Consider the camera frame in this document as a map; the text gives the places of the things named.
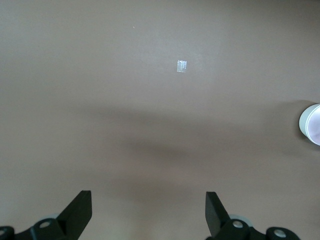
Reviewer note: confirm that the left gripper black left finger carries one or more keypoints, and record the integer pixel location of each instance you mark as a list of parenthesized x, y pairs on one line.
[(72, 220)]

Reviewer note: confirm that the brown table cover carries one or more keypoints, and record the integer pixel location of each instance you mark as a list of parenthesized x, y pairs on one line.
[(100, 100)]

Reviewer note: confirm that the small clear tape piece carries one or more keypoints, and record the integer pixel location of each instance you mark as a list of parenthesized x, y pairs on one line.
[(182, 66)]

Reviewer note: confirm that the white bowl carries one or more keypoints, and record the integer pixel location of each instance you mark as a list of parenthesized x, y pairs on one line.
[(302, 123)]

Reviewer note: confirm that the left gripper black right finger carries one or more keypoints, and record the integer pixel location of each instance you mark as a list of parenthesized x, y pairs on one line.
[(220, 225)]

